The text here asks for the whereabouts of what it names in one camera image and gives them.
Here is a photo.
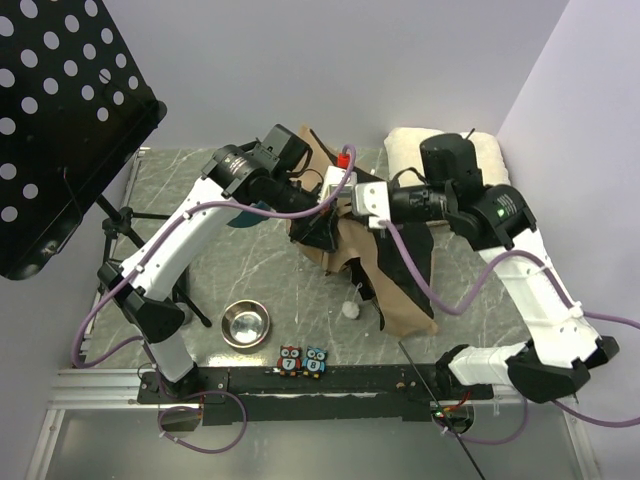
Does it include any black perforated music stand tray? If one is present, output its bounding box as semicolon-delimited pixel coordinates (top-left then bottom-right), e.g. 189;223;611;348
1;1;166;280

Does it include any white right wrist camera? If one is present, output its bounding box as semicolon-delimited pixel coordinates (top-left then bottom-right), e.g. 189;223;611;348
352;181;391;229

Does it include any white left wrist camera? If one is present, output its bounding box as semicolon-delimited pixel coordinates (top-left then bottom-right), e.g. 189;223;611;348
319;166;358;201

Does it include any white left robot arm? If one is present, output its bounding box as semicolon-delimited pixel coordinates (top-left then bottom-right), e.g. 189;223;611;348
98;124;357;402

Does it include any tan and black pet tent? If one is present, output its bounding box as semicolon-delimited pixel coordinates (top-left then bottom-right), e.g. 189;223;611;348
293;125;438;337

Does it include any white fluffy pillow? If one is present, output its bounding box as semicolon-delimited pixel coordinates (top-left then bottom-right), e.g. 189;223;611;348
384;127;511;185

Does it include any black tripod stand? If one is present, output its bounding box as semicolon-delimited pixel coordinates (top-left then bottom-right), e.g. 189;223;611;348
94;194;213;329

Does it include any teal pet bowl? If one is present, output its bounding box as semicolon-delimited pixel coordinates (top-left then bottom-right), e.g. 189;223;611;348
227;202;271;229

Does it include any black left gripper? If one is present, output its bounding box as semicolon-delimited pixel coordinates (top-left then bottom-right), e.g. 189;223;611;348
266;172;339;256

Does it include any steel pet bowl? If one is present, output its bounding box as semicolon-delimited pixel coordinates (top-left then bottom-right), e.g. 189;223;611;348
221;299;271;349

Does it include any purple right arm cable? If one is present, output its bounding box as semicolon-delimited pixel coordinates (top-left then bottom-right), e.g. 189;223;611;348
384;219;640;446

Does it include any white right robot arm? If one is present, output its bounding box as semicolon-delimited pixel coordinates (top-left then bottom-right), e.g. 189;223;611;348
352;133;619;403

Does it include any red owl tag seven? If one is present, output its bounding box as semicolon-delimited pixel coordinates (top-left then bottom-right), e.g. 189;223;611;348
277;346;302;377

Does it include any blue owl tag eight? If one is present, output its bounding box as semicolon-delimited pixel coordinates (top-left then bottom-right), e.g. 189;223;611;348
302;346;328;379

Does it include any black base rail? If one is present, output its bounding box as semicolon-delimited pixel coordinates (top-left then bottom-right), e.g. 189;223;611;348
137;364;494;426

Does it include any white pompom toy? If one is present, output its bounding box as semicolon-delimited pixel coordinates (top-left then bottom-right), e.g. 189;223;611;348
341;301;360;320

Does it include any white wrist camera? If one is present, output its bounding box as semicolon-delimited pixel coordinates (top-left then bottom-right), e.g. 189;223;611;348
352;181;391;229
319;166;358;201

